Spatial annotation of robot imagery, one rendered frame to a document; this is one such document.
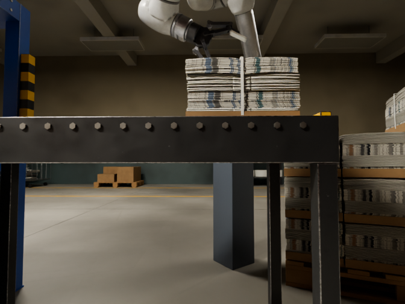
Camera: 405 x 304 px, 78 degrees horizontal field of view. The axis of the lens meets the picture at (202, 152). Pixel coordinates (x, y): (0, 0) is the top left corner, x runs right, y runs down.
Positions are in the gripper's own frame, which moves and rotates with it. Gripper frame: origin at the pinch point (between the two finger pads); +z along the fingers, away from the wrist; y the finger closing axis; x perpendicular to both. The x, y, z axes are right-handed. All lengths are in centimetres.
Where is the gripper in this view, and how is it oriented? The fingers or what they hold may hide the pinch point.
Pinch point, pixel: (235, 53)
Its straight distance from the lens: 104.6
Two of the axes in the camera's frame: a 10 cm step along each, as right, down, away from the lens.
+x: -0.2, -0.4, -10.0
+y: -4.5, 8.9, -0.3
